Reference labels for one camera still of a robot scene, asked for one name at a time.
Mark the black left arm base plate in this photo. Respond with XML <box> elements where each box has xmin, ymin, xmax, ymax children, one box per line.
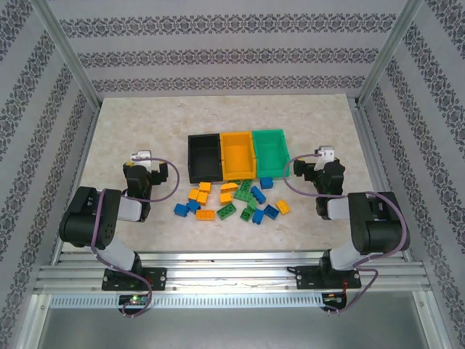
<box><xmin>101</xmin><ymin>267</ymin><xmax>168</xmax><ymax>292</ymax></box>

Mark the aluminium frame beam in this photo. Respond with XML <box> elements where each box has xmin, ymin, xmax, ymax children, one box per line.
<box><xmin>10</xmin><ymin>292</ymin><xmax>50</xmax><ymax>349</ymax></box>
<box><xmin>412</xmin><ymin>290</ymin><xmax>453</xmax><ymax>349</ymax></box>

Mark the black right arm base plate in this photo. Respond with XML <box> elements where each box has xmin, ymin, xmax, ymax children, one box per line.
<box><xmin>296</xmin><ymin>265</ymin><xmax>363</xmax><ymax>291</ymax></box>

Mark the yellow plastic bin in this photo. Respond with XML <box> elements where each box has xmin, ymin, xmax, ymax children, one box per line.
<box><xmin>219</xmin><ymin>130</ymin><xmax>258</xmax><ymax>182</ymax></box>

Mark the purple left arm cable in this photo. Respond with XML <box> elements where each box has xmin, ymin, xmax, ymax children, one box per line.
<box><xmin>89</xmin><ymin>158</ymin><xmax>181</xmax><ymax>320</ymax></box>

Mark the slotted grey cable duct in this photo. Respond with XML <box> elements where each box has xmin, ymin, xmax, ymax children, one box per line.
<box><xmin>49</xmin><ymin>293</ymin><xmax>324</xmax><ymax>309</ymax></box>

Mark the black plastic bin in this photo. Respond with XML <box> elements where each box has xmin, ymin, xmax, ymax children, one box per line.
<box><xmin>187</xmin><ymin>133</ymin><xmax>224</xmax><ymax>184</ymax></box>

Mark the grey metal panel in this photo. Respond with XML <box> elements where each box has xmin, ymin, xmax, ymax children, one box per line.
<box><xmin>36</xmin><ymin>307</ymin><xmax>433</xmax><ymax>349</ymax></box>

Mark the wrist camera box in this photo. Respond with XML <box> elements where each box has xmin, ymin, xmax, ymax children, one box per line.
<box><xmin>130</xmin><ymin>150</ymin><xmax>154</xmax><ymax>165</ymax></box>
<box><xmin>313</xmin><ymin>145</ymin><xmax>337</xmax><ymax>172</ymax></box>

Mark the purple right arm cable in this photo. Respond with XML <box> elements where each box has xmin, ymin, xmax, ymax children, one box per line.
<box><xmin>282</xmin><ymin>153</ymin><xmax>412</xmax><ymax>318</ymax></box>

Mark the green plastic bin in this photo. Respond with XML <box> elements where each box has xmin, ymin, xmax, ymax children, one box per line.
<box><xmin>251</xmin><ymin>128</ymin><xmax>291</xmax><ymax>180</ymax></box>

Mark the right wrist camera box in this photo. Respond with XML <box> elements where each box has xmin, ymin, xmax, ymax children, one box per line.
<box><xmin>313</xmin><ymin>145</ymin><xmax>337</xmax><ymax>172</ymax></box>

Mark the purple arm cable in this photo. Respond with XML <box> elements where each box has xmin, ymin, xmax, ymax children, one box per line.
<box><xmin>89</xmin><ymin>158</ymin><xmax>181</xmax><ymax>320</ymax></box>
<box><xmin>282</xmin><ymin>153</ymin><xmax>412</xmax><ymax>318</ymax></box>

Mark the aluminium mounting rail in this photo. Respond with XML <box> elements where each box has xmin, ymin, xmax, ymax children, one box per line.
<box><xmin>34</xmin><ymin>250</ymin><xmax>432</xmax><ymax>292</ymax></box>

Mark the left small circuit board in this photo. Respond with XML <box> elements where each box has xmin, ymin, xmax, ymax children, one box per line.
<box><xmin>119</xmin><ymin>294</ymin><xmax>150</xmax><ymax>306</ymax></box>

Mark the aluminium frame post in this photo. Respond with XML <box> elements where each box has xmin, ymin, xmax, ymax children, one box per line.
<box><xmin>31</xmin><ymin>0</ymin><xmax>102</xmax><ymax>110</ymax></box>
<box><xmin>357</xmin><ymin>0</ymin><xmax>428</xmax><ymax>108</ymax></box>

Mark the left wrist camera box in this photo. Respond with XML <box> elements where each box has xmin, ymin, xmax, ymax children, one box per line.
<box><xmin>130</xmin><ymin>150</ymin><xmax>154</xmax><ymax>165</ymax></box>

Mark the long green lego brick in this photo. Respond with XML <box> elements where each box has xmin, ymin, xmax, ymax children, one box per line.
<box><xmin>232</xmin><ymin>188</ymin><xmax>256</xmax><ymax>204</ymax></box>
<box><xmin>216</xmin><ymin>204</ymin><xmax>238</xmax><ymax>221</ymax></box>

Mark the aluminium side rail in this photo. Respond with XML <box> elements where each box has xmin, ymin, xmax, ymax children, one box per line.
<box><xmin>350</xmin><ymin>96</ymin><xmax>417</xmax><ymax>262</ymax></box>
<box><xmin>50</xmin><ymin>107</ymin><xmax>102</xmax><ymax>266</ymax></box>

